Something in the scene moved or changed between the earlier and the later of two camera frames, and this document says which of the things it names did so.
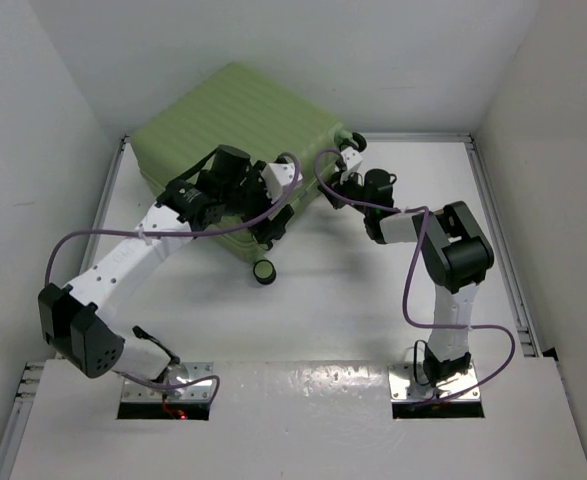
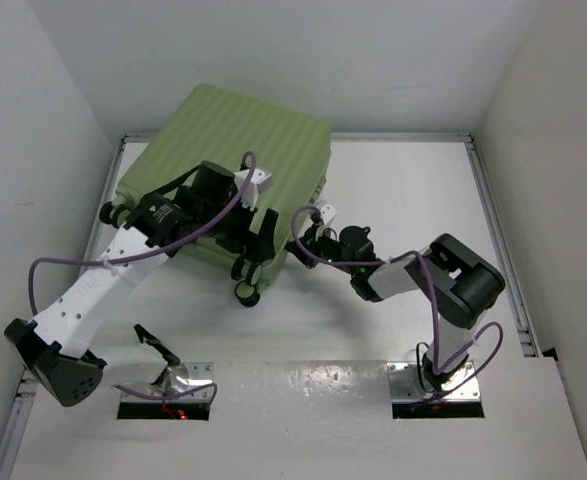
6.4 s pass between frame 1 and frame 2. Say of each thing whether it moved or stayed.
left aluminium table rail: stayed
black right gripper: moved
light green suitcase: moved
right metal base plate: stayed
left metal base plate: stayed
